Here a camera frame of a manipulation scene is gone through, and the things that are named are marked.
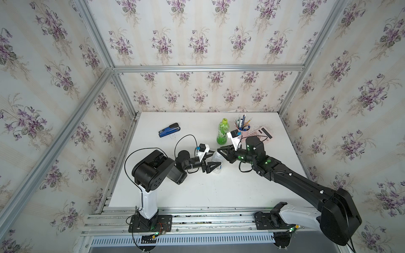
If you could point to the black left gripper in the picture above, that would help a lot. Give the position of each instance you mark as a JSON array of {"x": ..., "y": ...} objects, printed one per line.
[{"x": 208, "y": 167}]

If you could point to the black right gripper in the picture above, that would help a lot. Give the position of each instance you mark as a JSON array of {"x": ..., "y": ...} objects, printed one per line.
[{"x": 231, "y": 152}]

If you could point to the green plastic bottle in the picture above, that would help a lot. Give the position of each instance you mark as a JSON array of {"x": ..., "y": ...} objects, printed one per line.
[{"x": 223, "y": 129}]

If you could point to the clear plastic water bottle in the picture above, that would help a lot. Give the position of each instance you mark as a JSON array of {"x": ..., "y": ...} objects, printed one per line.
[{"x": 218, "y": 169}]

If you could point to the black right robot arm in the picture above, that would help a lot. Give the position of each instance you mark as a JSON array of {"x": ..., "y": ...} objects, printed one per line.
[{"x": 332, "y": 212}]

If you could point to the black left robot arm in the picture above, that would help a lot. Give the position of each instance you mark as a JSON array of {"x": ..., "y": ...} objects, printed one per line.
[{"x": 151, "y": 171}]

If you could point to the pink pen holder cup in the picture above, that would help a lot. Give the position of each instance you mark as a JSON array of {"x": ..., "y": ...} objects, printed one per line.
[{"x": 244, "y": 131}]

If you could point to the pens in pink cup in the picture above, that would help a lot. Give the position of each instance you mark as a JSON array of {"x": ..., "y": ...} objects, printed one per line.
[{"x": 243, "y": 122}]

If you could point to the pink calculator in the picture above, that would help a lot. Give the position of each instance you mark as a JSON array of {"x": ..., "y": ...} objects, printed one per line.
[{"x": 263, "y": 134}]

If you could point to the blue black stapler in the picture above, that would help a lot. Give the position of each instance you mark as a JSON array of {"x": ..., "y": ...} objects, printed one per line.
[{"x": 169, "y": 130}]

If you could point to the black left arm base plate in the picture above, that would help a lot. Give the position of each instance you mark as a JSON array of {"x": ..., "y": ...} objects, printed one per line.
[{"x": 150, "y": 223}]

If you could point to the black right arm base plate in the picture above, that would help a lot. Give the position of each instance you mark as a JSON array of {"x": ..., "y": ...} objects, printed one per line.
[{"x": 273, "y": 220}]

